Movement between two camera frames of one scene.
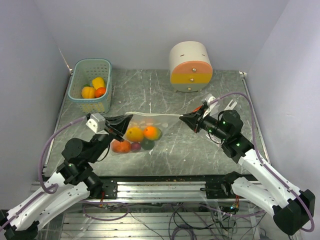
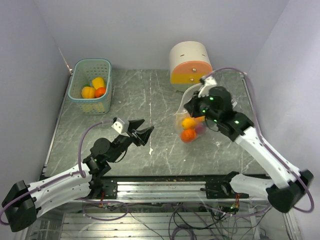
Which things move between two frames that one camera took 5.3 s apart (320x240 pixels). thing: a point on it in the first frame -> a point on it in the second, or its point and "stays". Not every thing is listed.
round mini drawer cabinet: x=191 y=68 stays
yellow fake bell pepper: x=98 y=82 stays
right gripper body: x=211 y=125 -> x=200 y=107
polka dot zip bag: x=144 y=131 -> x=189 y=128
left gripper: x=115 y=126 -> x=143 y=135
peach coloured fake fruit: x=88 y=92 stays
